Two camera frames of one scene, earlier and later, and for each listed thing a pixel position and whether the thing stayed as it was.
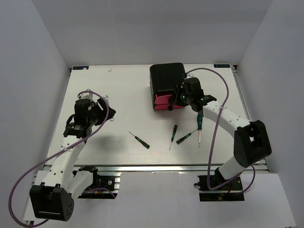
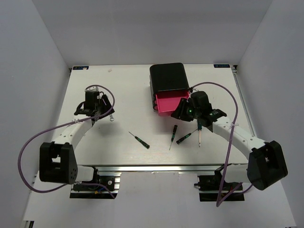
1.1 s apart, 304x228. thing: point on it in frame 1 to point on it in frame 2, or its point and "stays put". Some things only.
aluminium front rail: x=162 y=168 stays put
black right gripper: x=181 y=89 to x=183 y=104
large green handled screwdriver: x=199 y=123 stays put
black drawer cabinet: x=164 y=80 stays put
